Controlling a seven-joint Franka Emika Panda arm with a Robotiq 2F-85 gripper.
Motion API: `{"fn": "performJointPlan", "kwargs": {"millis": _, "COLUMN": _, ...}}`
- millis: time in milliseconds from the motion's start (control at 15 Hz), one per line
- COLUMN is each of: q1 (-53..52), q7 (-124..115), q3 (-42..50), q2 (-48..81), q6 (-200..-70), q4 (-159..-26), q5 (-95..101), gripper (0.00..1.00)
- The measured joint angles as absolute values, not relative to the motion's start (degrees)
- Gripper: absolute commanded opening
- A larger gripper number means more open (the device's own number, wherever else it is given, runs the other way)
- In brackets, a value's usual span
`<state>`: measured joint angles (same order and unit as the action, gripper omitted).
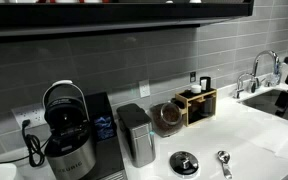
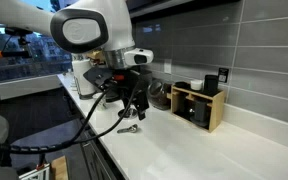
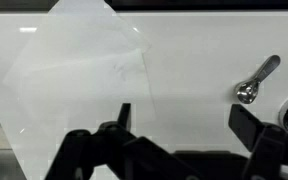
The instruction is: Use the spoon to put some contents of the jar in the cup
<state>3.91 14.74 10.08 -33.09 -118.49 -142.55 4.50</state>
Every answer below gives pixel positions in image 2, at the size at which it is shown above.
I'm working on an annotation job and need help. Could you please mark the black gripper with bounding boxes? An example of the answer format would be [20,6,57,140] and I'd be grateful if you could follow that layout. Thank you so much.
[83,67,153,121]

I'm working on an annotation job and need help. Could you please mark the small white cup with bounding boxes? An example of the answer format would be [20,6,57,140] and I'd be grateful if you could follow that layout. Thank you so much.
[190,79,204,92]

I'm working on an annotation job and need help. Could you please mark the black coffee press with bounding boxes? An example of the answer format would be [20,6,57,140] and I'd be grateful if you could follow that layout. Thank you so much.
[189,99,210,128]

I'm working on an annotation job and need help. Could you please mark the dark cabinet drawers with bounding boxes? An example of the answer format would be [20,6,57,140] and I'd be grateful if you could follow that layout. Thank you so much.
[78,123,125,180]

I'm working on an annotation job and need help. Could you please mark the tall black cylinder container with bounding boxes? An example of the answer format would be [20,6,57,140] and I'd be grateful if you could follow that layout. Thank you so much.
[203,74,220,98]

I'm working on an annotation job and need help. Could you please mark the wooden organizer stand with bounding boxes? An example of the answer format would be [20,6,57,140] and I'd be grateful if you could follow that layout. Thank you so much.
[170,83,226,134]

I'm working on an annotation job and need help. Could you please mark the black QR code sign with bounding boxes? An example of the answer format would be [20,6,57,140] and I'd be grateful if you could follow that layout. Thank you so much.
[218,67,230,84]

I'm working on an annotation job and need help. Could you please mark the wooden block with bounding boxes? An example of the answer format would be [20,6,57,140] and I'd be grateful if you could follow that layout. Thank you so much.
[50,155,69,180]

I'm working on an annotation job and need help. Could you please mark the white wrist camera unit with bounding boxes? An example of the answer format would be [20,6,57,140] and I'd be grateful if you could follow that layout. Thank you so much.
[123,48,154,67]

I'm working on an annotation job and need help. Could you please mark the white wall outlet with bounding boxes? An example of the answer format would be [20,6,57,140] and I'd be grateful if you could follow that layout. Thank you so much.
[163,59,173,75]

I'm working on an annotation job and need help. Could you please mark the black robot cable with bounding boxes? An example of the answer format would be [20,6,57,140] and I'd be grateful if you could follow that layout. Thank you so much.
[0,78,142,156]

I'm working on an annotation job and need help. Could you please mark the dark wall shelf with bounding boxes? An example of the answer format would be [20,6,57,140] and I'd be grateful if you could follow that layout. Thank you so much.
[128,0,242,22]

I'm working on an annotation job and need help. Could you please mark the black red handled tool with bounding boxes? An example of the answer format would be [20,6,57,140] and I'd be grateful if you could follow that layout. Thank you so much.
[38,153,47,170]

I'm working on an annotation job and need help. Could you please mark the white wire rack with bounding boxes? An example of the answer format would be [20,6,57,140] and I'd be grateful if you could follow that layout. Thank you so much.
[18,163,51,180]

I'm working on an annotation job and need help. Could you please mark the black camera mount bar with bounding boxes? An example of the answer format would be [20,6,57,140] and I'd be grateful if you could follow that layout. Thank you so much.
[0,27,34,59]

